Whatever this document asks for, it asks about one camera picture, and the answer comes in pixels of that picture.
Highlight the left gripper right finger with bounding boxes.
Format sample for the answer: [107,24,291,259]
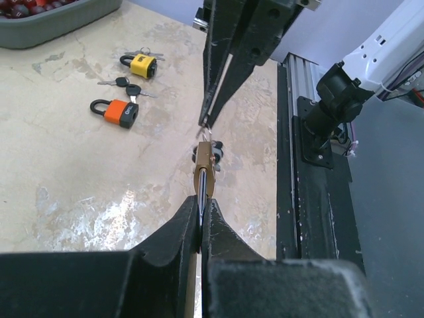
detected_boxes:
[201,199,374,317]

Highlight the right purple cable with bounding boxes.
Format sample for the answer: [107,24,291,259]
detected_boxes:
[344,59,424,156]

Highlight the yellow padlock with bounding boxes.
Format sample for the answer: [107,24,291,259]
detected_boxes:
[120,54,158,80]

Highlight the small brass padlock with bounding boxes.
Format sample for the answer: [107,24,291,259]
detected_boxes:
[193,141,215,229]

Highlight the dark grape bunch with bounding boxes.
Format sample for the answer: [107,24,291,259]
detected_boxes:
[0,0,75,19]

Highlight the orange padlock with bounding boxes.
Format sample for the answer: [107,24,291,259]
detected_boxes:
[89,99,139,129]

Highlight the panda keychain figure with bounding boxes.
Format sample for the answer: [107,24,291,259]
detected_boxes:
[191,140,224,172]

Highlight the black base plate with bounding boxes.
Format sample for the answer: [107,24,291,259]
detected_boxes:
[276,57,364,269]

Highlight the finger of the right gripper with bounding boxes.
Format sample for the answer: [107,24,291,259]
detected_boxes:
[206,0,305,128]
[198,1,246,125]

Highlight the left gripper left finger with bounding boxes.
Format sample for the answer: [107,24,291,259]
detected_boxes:
[1,196,199,317]

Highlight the grey fruit tray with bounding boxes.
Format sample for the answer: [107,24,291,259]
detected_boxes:
[1,0,123,49]

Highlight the yellow padlock keys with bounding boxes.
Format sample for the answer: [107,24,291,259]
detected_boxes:
[125,47,165,61]

